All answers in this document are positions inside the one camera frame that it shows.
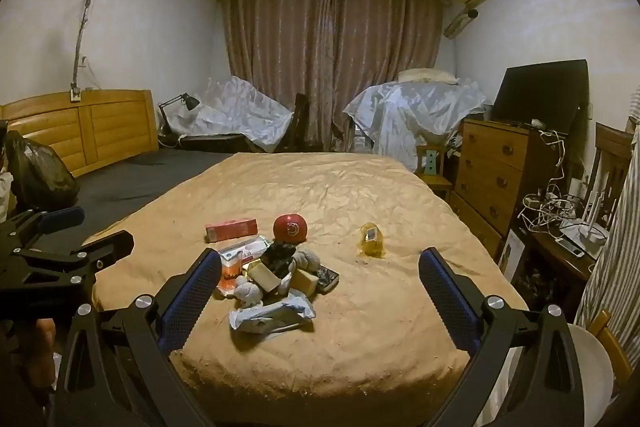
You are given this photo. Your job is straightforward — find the clear orange plastic wrapper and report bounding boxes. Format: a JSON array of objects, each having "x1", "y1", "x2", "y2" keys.
[{"x1": 215, "y1": 254, "x2": 247, "y2": 297}]

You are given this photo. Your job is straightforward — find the striped cloth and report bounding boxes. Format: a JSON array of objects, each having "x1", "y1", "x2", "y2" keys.
[{"x1": 575, "y1": 87, "x2": 640, "y2": 358}]

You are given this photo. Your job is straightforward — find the wooden headboard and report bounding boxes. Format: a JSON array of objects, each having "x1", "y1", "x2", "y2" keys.
[{"x1": 0, "y1": 89, "x2": 160, "y2": 178}]

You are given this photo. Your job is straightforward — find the tan cardboard box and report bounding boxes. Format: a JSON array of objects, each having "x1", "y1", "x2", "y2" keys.
[
  {"x1": 248, "y1": 263, "x2": 281, "y2": 293},
  {"x1": 290, "y1": 268, "x2": 321, "y2": 295}
]

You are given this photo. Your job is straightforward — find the white pillow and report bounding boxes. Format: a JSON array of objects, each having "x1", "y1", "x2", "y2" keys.
[{"x1": 397, "y1": 68, "x2": 458, "y2": 84}]

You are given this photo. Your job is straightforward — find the white plastic cover sheet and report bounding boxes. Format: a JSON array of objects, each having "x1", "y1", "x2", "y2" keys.
[
  {"x1": 343, "y1": 77, "x2": 487, "y2": 172},
  {"x1": 167, "y1": 76, "x2": 296, "y2": 152}
]

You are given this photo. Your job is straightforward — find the black plastic bag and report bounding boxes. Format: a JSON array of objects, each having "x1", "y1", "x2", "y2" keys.
[{"x1": 4, "y1": 130, "x2": 81, "y2": 210}]

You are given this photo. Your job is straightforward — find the white smartphone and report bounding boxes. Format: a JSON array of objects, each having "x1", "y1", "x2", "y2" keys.
[{"x1": 554, "y1": 237, "x2": 586, "y2": 258}]

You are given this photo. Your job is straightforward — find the wall cable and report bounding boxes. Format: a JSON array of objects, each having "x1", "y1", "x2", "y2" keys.
[{"x1": 70, "y1": 0, "x2": 118, "y2": 90}]

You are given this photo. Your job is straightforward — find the small wooden chair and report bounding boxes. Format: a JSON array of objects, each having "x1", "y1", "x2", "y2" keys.
[{"x1": 416, "y1": 144, "x2": 453, "y2": 200}]

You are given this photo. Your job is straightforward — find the yellow plastic wrapper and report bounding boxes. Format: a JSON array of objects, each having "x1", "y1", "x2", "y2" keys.
[{"x1": 356, "y1": 222, "x2": 386, "y2": 258}]

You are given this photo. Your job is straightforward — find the wooden dresser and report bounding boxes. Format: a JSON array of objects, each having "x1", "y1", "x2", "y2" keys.
[{"x1": 450, "y1": 117, "x2": 538, "y2": 258}]

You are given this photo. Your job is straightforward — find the light wooden chair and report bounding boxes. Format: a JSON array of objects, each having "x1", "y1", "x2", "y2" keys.
[{"x1": 587, "y1": 309, "x2": 633, "y2": 388}]

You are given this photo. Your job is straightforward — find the tangled white cables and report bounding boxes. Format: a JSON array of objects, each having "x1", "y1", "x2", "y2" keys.
[{"x1": 520, "y1": 129, "x2": 581, "y2": 233}]

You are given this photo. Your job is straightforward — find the red apple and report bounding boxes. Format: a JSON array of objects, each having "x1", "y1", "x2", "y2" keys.
[{"x1": 272, "y1": 213, "x2": 307, "y2": 242}]

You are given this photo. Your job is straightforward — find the black flat television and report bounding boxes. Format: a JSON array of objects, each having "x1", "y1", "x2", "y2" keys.
[{"x1": 492, "y1": 59, "x2": 588, "y2": 135}]

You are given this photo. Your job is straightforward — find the white mailer bag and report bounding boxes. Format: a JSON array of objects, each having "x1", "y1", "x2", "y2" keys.
[{"x1": 229, "y1": 294, "x2": 317, "y2": 334}]

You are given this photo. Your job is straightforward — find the black tissue pack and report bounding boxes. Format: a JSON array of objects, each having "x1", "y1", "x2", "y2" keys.
[{"x1": 315, "y1": 264, "x2": 341, "y2": 294}]

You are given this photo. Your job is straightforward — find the person's left forearm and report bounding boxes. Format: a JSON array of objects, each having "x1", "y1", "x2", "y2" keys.
[{"x1": 25, "y1": 317, "x2": 58, "y2": 390}]

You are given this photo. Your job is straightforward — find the white router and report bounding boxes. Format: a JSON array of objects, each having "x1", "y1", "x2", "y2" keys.
[{"x1": 560, "y1": 187, "x2": 613, "y2": 258}]

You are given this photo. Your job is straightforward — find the white picture box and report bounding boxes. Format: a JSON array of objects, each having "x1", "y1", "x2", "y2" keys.
[{"x1": 497, "y1": 229, "x2": 526, "y2": 281}]

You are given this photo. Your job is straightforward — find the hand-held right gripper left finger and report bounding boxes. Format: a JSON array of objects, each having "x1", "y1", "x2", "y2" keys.
[{"x1": 52, "y1": 248, "x2": 223, "y2": 427}]

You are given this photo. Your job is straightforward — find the tall wooden chair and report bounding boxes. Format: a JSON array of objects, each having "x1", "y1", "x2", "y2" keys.
[{"x1": 582, "y1": 122, "x2": 636, "y2": 228}]

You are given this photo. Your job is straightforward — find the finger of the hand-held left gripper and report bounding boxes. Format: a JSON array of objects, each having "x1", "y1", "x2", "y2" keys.
[
  {"x1": 0, "y1": 206, "x2": 86, "y2": 253},
  {"x1": 12, "y1": 230, "x2": 136, "y2": 305}
]

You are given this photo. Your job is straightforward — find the white and red box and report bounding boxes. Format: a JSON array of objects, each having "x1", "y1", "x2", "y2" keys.
[{"x1": 219, "y1": 235, "x2": 270, "y2": 265}]

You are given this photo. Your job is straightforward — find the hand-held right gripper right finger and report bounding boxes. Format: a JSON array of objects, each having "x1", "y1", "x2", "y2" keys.
[{"x1": 417, "y1": 248, "x2": 586, "y2": 427}]

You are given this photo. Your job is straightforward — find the brown curtain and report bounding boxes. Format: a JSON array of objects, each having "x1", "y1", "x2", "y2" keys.
[{"x1": 217, "y1": 0, "x2": 446, "y2": 152}]

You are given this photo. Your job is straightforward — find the black desk lamp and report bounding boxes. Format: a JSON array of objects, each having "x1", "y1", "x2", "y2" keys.
[{"x1": 157, "y1": 93, "x2": 201, "y2": 142}]

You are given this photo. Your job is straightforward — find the dark wooden desk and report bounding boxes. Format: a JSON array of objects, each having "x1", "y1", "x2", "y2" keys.
[{"x1": 517, "y1": 217, "x2": 601, "y2": 308}]

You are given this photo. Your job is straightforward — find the red rectangular box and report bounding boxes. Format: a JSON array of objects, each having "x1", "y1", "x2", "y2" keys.
[{"x1": 204, "y1": 218, "x2": 259, "y2": 243}]

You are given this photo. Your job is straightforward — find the black plaid cloth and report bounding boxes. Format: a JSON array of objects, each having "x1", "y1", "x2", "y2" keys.
[{"x1": 260, "y1": 241, "x2": 301, "y2": 280}]

